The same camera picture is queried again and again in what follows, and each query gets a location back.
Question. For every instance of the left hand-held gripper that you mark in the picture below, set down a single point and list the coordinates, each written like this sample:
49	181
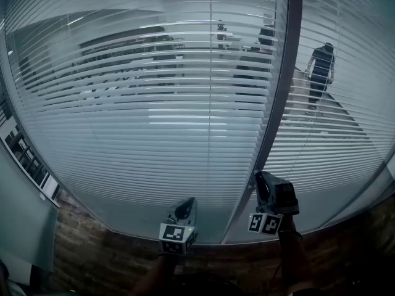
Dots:
176	236

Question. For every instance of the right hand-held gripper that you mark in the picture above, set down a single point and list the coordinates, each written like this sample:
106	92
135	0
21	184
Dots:
277	205

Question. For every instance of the person's left forearm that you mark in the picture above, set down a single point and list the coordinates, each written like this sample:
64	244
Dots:
160	276

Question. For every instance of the person's right forearm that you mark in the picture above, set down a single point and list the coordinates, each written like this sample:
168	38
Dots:
293	257

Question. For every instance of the grey metal window mullion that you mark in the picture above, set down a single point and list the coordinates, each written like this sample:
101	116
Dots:
287	72

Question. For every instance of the frosted glass door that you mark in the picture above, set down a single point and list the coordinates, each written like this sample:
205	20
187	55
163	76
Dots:
24	211

